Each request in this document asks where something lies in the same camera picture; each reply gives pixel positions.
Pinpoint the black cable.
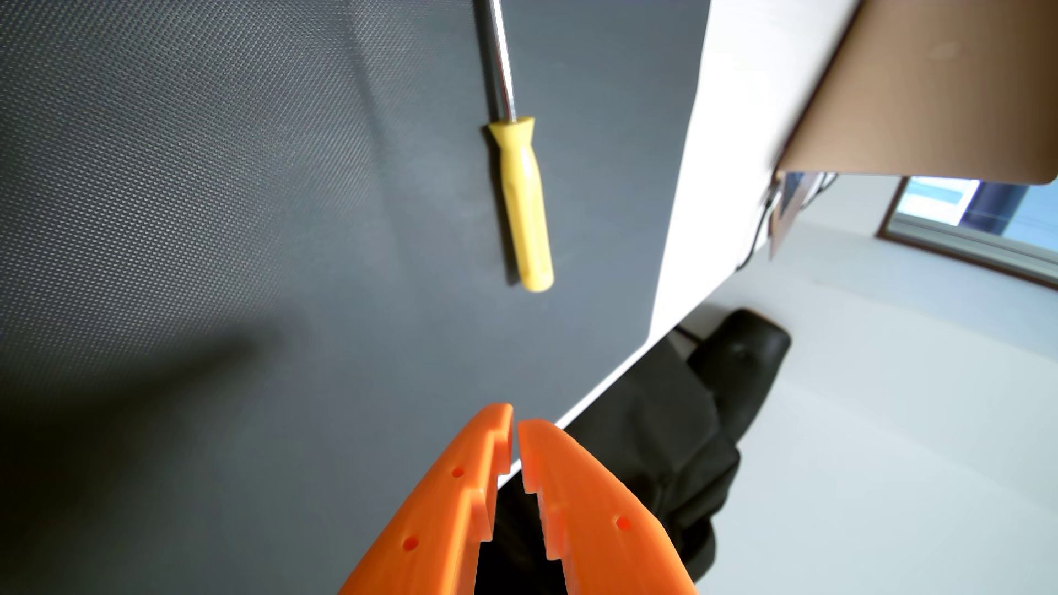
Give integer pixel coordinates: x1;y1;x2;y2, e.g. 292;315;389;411
736;172;840;272

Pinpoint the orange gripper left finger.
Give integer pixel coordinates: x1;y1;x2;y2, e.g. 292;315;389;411
337;403;514;595

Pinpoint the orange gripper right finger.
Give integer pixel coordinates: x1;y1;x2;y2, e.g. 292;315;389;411
517;419;700;595

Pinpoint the brown cardboard box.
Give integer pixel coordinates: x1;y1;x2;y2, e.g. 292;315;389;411
767;0;1058;259

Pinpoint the yellow handled screwdriver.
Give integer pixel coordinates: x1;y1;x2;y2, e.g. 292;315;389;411
475;0;555;294

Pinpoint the dark grey textured mat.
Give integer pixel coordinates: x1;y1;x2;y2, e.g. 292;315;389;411
0;0;712;595

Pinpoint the brown framed window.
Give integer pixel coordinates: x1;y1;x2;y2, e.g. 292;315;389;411
876;176;1058;290

